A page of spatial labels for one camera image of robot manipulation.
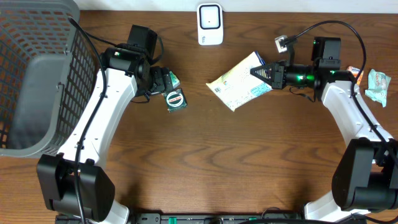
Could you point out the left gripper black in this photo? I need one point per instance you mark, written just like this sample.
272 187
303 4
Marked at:
168 83

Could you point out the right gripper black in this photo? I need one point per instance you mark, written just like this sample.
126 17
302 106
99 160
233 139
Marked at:
275 76

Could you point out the green white packet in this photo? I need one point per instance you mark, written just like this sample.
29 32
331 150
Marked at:
174 79

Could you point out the dark green round-label packet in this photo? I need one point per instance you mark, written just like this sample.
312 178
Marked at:
175 100

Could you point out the large yellow snack bag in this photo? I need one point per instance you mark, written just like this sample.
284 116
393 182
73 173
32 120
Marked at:
237 86

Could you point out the orange small packet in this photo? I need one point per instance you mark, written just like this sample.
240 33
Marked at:
355 72

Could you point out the light blue small packet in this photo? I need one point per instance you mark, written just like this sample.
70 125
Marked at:
378 84

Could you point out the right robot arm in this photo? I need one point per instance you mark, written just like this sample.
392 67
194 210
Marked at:
365 180

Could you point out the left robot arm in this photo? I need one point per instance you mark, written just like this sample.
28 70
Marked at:
73 181

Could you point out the white barcode scanner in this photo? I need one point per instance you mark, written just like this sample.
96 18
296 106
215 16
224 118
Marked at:
210 24

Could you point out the grey plastic mesh basket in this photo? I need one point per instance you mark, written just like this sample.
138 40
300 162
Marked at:
48 73

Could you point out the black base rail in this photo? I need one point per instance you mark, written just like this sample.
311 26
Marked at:
156 218

